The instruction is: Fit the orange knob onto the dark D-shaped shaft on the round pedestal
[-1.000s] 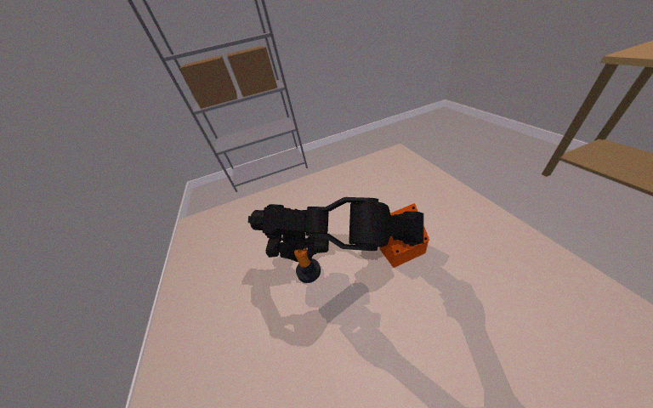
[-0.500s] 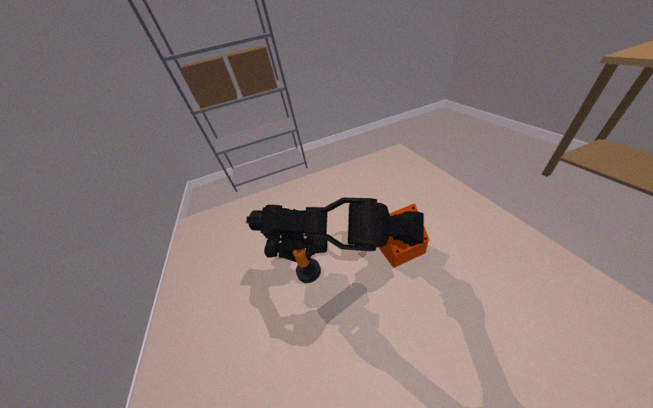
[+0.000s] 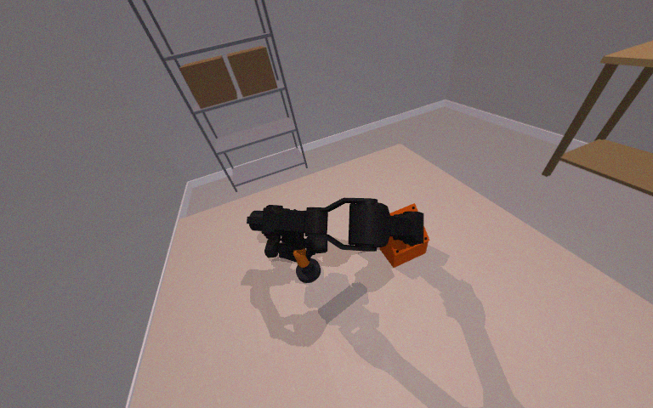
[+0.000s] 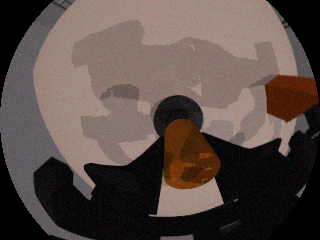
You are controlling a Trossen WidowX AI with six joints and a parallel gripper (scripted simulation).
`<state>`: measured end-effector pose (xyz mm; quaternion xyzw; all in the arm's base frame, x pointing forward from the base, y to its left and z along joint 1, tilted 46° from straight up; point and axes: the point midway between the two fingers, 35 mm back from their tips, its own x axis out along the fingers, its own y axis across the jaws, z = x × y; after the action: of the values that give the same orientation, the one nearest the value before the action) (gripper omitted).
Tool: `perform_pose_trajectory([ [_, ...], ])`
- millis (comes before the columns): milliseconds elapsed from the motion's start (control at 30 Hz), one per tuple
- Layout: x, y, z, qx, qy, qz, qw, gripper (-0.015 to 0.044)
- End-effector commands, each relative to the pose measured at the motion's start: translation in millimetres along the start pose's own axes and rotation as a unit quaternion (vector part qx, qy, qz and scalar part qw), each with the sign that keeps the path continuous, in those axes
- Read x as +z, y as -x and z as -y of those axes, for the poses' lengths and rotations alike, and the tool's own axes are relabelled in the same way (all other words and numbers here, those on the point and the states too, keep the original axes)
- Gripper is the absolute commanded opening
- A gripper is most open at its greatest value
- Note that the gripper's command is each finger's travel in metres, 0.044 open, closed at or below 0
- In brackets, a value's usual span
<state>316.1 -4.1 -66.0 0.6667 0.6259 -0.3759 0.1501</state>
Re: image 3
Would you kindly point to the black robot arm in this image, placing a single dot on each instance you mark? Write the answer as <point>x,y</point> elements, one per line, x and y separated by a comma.
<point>370,224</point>

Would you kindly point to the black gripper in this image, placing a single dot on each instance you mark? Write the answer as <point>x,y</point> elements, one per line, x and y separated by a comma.
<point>289,244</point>

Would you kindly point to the orange knob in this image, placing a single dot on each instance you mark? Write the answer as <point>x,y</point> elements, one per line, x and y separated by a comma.
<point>300,256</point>

